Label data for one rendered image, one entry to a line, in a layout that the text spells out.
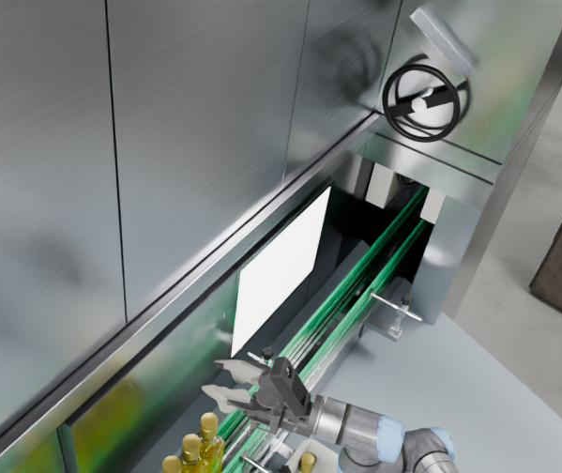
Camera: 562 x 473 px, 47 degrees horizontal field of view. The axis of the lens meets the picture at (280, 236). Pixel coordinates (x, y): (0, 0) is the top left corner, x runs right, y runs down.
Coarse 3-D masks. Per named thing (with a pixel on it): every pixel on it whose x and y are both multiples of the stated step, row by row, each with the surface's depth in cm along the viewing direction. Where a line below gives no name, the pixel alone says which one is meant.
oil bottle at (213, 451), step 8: (200, 440) 132; (216, 440) 132; (200, 448) 131; (208, 448) 131; (216, 448) 132; (208, 456) 131; (216, 456) 133; (208, 464) 132; (216, 464) 136; (208, 472) 135; (216, 472) 139
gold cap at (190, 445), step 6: (186, 438) 124; (192, 438) 124; (198, 438) 124; (186, 444) 123; (192, 444) 123; (198, 444) 124; (186, 450) 123; (192, 450) 123; (198, 450) 125; (186, 456) 125; (192, 456) 125; (198, 456) 126
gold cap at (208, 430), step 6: (210, 414) 129; (204, 420) 127; (210, 420) 128; (216, 420) 128; (204, 426) 127; (210, 426) 127; (216, 426) 128; (204, 432) 128; (210, 432) 128; (216, 432) 130; (210, 438) 129
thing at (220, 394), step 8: (208, 392) 114; (216, 392) 114; (224, 392) 114; (232, 392) 114; (240, 392) 114; (216, 400) 114; (224, 400) 113; (240, 400) 113; (248, 400) 113; (224, 408) 117; (232, 408) 116
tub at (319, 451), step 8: (304, 440) 163; (312, 440) 163; (304, 448) 162; (312, 448) 163; (320, 448) 162; (296, 456) 159; (320, 456) 163; (328, 456) 162; (336, 456) 160; (288, 464) 157; (296, 464) 162; (320, 464) 165; (328, 464) 163; (336, 464) 161; (296, 472) 164; (312, 472) 164; (320, 472) 164; (328, 472) 164; (336, 472) 163
